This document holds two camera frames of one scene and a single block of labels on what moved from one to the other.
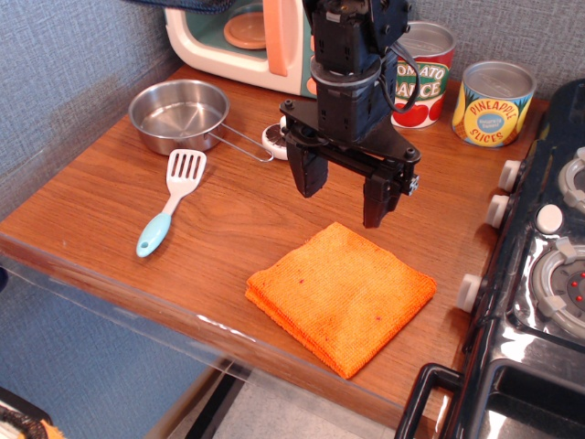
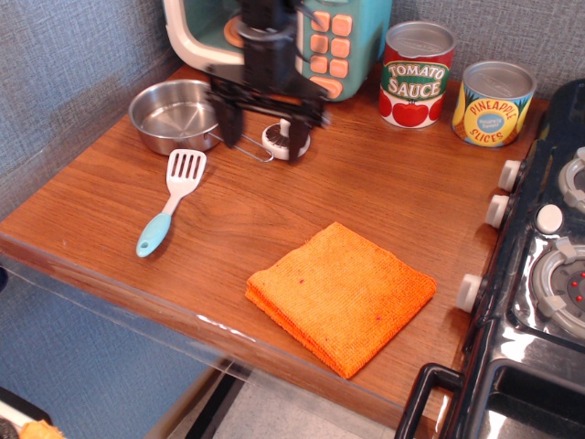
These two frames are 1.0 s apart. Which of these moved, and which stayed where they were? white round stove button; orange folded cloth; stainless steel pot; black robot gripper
Moved: black robot gripper
Stayed: orange folded cloth; stainless steel pot; white round stove button
